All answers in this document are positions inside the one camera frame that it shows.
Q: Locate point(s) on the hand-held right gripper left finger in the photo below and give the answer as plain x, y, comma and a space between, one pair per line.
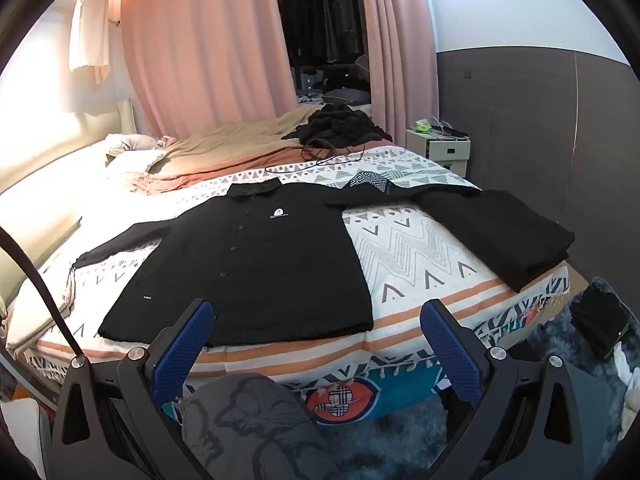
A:
182, 347

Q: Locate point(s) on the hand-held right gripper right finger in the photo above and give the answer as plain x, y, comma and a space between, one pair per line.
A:
450, 350

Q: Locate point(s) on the black button-up shirt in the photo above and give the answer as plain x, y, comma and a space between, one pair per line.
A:
280, 270

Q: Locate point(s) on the folded black clothes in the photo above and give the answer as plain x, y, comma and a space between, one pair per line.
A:
500, 230

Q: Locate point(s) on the pile of black clothes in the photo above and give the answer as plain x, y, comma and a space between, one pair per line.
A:
340, 127

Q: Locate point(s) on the dark hanging clothes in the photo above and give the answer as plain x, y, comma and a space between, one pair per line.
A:
320, 20

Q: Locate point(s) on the person's grey printed pants leg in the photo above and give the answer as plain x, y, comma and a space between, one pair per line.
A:
250, 420

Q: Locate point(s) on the white geometric patterned blanket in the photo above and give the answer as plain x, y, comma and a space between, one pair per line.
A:
425, 245

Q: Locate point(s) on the grey-blue shaggy rug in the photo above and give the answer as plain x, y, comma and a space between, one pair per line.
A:
390, 442

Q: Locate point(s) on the white bedsheet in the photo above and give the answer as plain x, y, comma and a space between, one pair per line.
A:
115, 215

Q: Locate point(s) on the black bag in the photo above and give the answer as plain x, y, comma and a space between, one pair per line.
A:
600, 320

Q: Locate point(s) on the orange quilt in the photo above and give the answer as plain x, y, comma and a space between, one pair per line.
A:
165, 181

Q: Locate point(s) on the black geometric patterned cloth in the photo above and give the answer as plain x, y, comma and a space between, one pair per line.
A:
372, 182

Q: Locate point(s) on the white pillow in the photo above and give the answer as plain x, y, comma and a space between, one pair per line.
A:
130, 164

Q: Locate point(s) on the cream nightstand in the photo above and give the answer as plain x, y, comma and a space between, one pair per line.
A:
440, 154

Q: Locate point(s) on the tan bed sheet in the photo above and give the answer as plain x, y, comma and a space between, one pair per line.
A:
235, 140

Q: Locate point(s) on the flat black device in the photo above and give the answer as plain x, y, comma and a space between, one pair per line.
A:
455, 133

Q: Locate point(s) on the small green object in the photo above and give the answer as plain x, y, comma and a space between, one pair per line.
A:
422, 126

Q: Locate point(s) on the cream padded headboard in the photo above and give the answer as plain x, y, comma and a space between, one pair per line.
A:
60, 140

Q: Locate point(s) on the wide pink curtain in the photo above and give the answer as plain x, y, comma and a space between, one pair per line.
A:
200, 45

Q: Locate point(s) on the narrow pink curtain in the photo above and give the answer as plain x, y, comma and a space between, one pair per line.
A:
400, 45

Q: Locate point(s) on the white hanging garment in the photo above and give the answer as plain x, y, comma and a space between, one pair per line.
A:
90, 30

